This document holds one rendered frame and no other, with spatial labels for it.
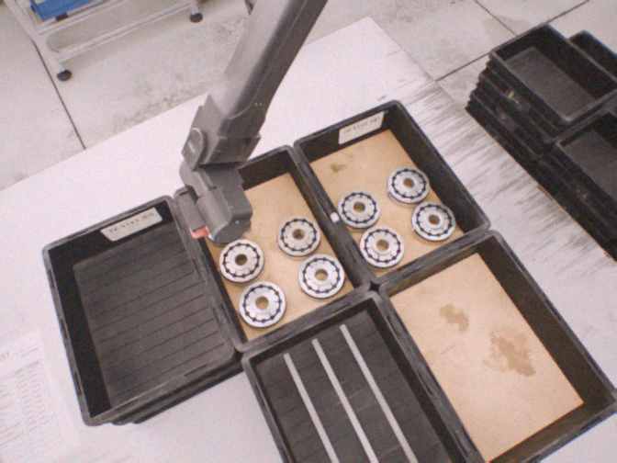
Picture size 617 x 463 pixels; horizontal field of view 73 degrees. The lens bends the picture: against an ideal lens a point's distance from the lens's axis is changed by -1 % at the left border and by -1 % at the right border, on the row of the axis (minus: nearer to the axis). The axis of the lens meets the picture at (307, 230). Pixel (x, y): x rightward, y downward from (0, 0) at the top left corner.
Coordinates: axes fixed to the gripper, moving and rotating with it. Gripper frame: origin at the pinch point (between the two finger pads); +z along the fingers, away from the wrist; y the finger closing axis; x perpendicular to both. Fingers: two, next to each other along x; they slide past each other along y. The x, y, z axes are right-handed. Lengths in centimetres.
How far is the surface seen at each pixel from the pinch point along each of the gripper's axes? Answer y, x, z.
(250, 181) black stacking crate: 10.4, 17.4, 21.1
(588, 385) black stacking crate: 51, -56, 15
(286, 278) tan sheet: 8.1, -8.5, 22.9
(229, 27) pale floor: 52, 169, 114
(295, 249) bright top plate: 12.6, -3.8, 20.3
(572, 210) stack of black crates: 124, -19, 74
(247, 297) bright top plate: -1.7, -9.2, 20.2
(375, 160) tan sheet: 42.4, 10.2, 23.4
